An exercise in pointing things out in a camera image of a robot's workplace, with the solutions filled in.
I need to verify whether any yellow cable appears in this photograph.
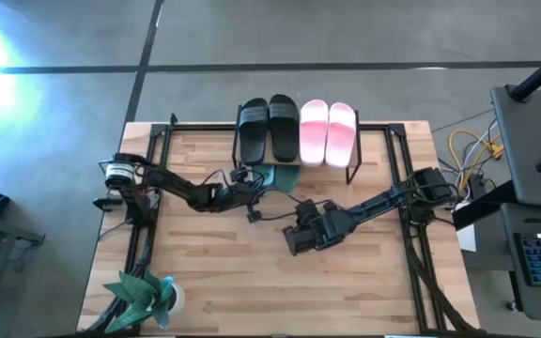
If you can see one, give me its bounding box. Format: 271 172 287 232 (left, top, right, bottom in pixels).
448 129 505 176

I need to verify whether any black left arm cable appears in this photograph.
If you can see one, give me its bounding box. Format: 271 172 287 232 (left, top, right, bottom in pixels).
199 167 302 224

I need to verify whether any white plant pot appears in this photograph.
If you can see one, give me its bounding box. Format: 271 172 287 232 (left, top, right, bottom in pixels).
166 281 187 315

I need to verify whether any pink rubber slide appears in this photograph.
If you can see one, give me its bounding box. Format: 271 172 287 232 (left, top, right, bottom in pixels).
325 101 358 169
299 99 331 168

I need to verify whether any grey desk surface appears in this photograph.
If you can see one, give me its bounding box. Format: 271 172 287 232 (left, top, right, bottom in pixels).
489 84 541 208

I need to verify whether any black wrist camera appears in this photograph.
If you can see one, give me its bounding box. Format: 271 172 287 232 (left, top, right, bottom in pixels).
295 198 322 225
229 166 252 185

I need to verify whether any green rubber slide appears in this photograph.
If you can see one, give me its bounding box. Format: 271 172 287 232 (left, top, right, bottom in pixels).
251 163 276 190
273 163 302 194

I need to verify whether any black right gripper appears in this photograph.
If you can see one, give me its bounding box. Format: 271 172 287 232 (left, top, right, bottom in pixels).
282 209 350 258

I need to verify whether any black power adapter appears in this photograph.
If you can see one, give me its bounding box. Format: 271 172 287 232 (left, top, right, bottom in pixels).
465 172 488 202

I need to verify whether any wooden shelf with black frame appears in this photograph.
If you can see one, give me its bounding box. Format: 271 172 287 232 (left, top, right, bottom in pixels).
231 103 363 185

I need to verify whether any grey keyboard tray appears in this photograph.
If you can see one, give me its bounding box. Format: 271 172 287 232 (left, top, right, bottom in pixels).
500 202 541 324

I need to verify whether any black rubber slide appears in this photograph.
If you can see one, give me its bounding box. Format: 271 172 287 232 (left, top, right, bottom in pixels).
238 97 271 166
268 93 301 163

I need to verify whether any green artificial plant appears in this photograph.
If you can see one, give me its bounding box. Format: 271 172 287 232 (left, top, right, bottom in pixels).
102 266 178 334

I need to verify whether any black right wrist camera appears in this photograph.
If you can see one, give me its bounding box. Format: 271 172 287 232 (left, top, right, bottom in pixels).
295 198 322 225

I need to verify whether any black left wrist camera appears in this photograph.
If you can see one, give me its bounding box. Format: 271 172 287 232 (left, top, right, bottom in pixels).
229 166 252 185

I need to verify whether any black pole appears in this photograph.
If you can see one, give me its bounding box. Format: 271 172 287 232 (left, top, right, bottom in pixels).
508 41 541 103

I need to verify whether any white paper sheet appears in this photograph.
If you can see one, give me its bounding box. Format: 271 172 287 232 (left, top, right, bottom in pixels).
456 201 478 254

